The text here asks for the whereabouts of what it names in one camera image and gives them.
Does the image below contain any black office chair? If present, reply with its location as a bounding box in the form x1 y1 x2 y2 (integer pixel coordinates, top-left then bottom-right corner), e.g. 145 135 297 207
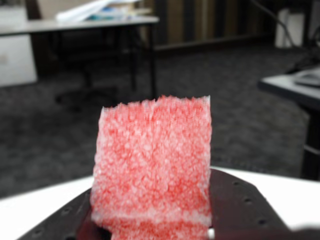
24 0 119 109

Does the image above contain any gray office table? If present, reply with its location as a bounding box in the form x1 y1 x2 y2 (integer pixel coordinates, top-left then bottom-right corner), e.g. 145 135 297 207
0 15 161 99

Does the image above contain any red foam cube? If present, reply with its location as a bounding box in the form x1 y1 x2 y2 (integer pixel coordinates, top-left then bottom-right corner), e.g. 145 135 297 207
89 94 214 240

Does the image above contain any dark side desk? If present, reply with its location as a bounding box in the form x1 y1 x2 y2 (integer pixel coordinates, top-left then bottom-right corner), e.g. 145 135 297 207
256 66 320 181

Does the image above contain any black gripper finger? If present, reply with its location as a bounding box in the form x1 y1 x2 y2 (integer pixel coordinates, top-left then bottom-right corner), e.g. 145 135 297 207
209 168 293 240
15 187 113 240

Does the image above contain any stack of papers and books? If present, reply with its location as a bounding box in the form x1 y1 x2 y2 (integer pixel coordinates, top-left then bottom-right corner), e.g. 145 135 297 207
55 0 154 23

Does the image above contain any white bin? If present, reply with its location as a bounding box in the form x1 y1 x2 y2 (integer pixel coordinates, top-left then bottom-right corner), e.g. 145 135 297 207
274 6 306 49

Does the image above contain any white cabinet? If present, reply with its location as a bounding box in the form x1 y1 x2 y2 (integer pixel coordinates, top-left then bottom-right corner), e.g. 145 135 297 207
0 34 39 88

